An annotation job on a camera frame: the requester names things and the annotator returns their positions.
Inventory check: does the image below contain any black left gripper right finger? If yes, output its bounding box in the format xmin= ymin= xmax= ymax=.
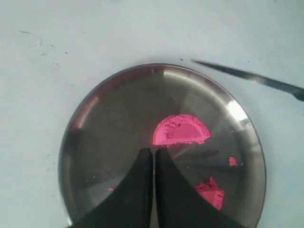
xmin=155 ymin=148 xmax=242 ymax=228

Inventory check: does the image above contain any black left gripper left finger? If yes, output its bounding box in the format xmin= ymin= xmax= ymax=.
xmin=70 ymin=148 xmax=153 ymax=228

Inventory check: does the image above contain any black knife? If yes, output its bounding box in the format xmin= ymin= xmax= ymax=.
xmin=191 ymin=59 xmax=304 ymax=102

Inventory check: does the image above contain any pink dough chunk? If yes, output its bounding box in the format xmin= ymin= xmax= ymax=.
xmin=194 ymin=177 xmax=225 ymax=210

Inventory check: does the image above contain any pink dough lump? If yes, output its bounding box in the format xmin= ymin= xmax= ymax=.
xmin=152 ymin=114 xmax=210 ymax=147

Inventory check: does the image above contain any round stainless steel plate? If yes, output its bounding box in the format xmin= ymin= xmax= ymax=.
xmin=58 ymin=64 xmax=266 ymax=228

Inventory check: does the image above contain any small pink dough crumb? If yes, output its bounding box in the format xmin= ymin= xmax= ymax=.
xmin=228 ymin=157 xmax=237 ymax=167

